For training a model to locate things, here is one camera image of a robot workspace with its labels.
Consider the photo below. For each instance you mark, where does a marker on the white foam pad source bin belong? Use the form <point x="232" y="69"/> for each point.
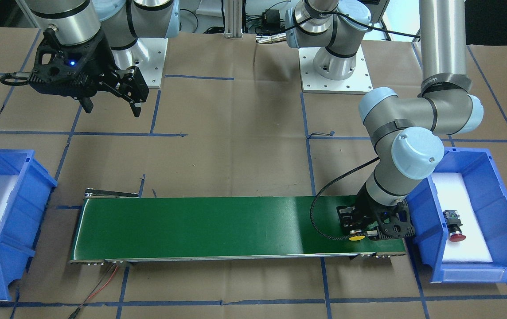
<point x="453" y="195"/>

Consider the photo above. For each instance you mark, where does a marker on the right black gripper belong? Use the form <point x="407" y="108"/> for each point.
<point x="97" y="62"/>

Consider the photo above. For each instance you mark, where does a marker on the black power adapter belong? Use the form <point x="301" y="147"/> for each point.
<point x="271" y="17"/>

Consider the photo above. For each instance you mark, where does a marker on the yellow push button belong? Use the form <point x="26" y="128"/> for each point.
<point x="356" y="235"/>

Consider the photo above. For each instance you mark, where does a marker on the blue bin with buttons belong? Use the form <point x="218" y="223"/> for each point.
<point x="488" y="196"/>

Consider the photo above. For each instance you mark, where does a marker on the blue empty destination bin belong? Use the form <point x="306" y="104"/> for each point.
<point x="19" y="227"/>

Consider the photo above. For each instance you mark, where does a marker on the red push button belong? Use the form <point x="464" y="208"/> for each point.
<point x="454" y="223"/>

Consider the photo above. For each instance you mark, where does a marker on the green conveyor belt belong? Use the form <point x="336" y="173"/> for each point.
<point x="129" y="229"/>

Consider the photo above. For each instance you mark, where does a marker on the aluminium profile post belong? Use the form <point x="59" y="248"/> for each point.
<point x="232" y="14"/>

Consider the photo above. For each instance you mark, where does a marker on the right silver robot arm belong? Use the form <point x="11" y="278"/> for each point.
<point x="114" y="46"/>

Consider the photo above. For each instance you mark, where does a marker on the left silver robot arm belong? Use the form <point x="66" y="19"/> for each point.
<point x="404" y="132"/>

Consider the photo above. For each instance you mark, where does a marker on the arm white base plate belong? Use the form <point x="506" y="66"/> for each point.
<point x="148" y="54"/>
<point x="312" y="82"/>

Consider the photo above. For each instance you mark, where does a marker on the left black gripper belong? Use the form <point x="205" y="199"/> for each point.
<point x="362" y="208"/>

